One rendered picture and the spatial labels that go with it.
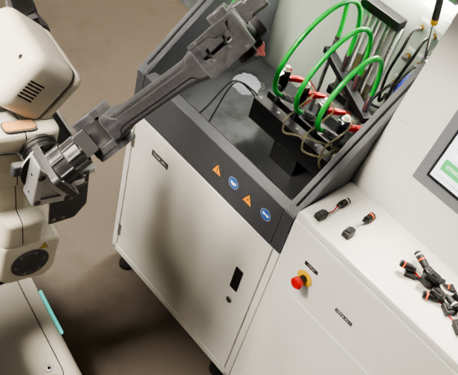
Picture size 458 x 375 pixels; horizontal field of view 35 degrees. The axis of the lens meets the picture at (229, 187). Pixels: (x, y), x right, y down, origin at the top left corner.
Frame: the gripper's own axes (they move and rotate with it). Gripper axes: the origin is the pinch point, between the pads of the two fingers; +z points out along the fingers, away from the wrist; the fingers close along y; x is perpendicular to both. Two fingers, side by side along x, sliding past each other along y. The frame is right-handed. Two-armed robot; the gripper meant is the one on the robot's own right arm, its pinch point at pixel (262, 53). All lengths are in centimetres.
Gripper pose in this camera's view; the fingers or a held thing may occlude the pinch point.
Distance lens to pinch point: 197.4
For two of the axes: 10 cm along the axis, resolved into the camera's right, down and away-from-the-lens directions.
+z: 4.8, 3.2, 8.2
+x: -4.5, -7.1, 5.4
